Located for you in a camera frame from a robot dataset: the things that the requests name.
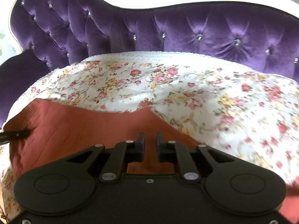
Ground floral quilted bedspread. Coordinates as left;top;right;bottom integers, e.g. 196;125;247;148
0;51;299;221

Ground rust red pants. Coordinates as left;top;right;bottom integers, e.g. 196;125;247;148
4;100;298;223

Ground purple tufted velvet headboard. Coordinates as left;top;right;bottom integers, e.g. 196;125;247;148
1;0;298;122

